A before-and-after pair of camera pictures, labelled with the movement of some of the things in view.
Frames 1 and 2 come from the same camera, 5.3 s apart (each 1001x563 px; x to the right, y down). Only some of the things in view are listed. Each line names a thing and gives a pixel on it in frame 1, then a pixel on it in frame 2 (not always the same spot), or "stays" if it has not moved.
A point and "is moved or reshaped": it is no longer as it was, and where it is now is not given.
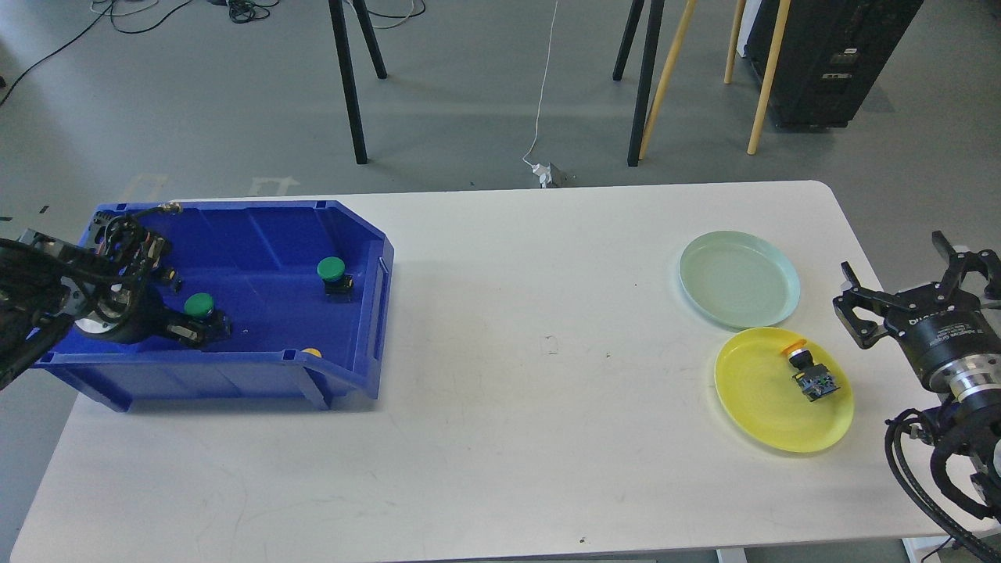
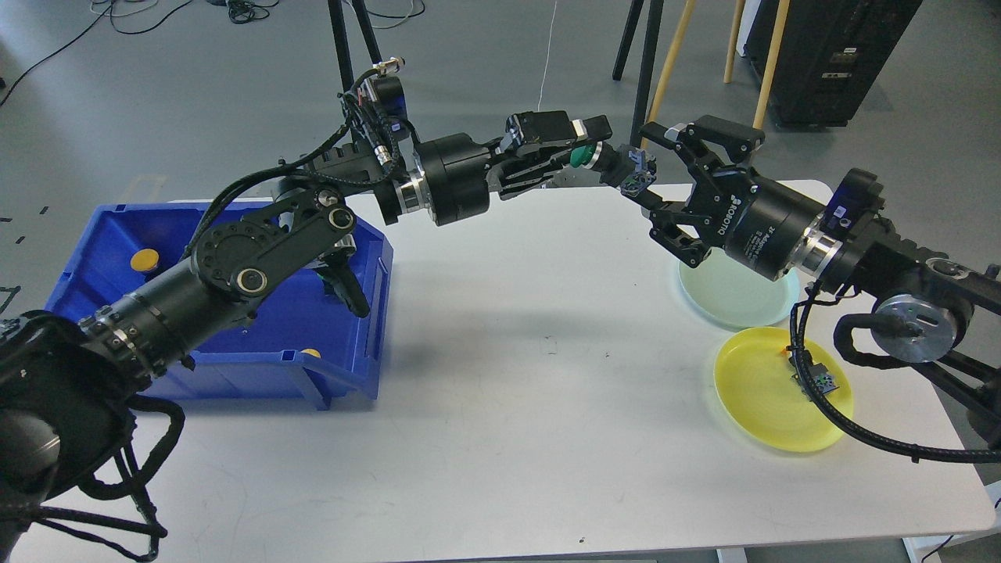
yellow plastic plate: (754, 379) stays
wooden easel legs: (783, 12) stays
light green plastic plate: (738, 279) stays
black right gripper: (936, 330) → (759, 221)
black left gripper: (115, 304) → (458, 171)
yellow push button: (815, 378) stays
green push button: (199, 303) is moved or reshaped
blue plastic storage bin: (304, 284) stays
